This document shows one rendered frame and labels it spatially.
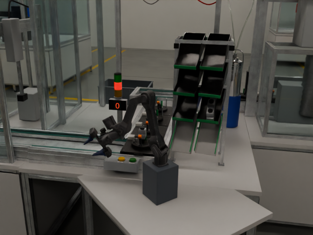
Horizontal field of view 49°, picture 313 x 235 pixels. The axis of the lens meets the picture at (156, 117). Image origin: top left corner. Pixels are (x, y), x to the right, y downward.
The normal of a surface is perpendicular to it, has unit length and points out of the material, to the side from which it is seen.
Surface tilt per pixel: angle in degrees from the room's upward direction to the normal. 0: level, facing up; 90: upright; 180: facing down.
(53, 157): 90
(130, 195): 0
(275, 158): 90
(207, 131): 45
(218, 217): 0
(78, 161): 90
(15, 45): 90
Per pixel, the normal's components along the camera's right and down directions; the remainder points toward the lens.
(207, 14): -0.18, 0.33
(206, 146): -0.22, -0.44
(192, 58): -0.12, -0.72
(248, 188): 0.02, -0.94
